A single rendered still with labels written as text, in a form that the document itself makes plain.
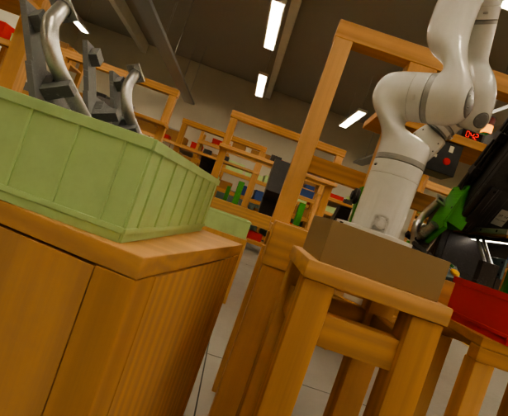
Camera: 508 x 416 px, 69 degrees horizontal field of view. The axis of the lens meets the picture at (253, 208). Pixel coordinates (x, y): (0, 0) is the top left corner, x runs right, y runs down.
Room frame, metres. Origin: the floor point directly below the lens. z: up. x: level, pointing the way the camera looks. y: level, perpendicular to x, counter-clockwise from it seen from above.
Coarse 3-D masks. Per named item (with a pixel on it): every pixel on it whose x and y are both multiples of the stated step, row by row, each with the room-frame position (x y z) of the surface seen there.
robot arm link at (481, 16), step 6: (486, 0) 1.02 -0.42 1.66; (492, 0) 1.01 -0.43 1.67; (498, 0) 1.01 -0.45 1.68; (486, 6) 1.02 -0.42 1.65; (492, 6) 1.02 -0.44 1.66; (498, 6) 1.02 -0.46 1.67; (480, 12) 1.03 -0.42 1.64; (486, 12) 1.03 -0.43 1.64; (492, 12) 1.03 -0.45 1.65; (498, 12) 1.03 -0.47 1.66; (480, 18) 1.04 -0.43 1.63; (486, 18) 1.03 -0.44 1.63; (492, 18) 1.03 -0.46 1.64; (498, 18) 1.05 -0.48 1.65
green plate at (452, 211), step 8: (456, 192) 1.48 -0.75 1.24; (464, 192) 1.43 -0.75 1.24; (448, 200) 1.51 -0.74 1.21; (456, 200) 1.44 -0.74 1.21; (464, 200) 1.44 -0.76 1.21; (440, 208) 1.52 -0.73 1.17; (448, 208) 1.46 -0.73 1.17; (456, 208) 1.44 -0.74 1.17; (440, 216) 1.48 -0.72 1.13; (448, 216) 1.43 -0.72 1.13; (456, 216) 1.44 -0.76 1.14; (448, 224) 1.47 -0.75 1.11; (456, 224) 1.44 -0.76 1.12; (464, 224) 1.44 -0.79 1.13
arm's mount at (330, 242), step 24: (312, 240) 0.95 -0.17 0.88; (336, 240) 0.79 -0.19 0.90; (360, 240) 0.79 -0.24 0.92; (384, 240) 0.79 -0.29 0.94; (336, 264) 0.79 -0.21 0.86; (360, 264) 0.79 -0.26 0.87; (384, 264) 0.79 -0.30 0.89; (408, 264) 0.79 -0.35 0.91; (432, 264) 0.79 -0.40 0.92; (408, 288) 0.79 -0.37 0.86; (432, 288) 0.79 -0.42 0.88
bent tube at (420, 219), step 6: (438, 198) 1.51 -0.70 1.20; (444, 198) 1.53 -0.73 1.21; (432, 204) 1.54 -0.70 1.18; (438, 204) 1.52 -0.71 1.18; (444, 204) 1.50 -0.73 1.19; (426, 210) 1.56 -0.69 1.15; (432, 210) 1.55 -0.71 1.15; (420, 216) 1.58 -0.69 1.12; (426, 216) 1.57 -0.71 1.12; (420, 222) 1.57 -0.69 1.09; (414, 228) 1.56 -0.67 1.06; (414, 234) 1.52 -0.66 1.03; (414, 240) 1.49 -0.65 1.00
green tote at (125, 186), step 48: (0, 96) 0.58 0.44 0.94; (0, 144) 0.59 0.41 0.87; (48, 144) 0.58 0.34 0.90; (96, 144) 0.58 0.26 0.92; (144, 144) 0.57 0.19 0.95; (0, 192) 0.59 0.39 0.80; (48, 192) 0.58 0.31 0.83; (96, 192) 0.57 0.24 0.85; (144, 192) 0.60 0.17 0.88; (192, 192) 0.90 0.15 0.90
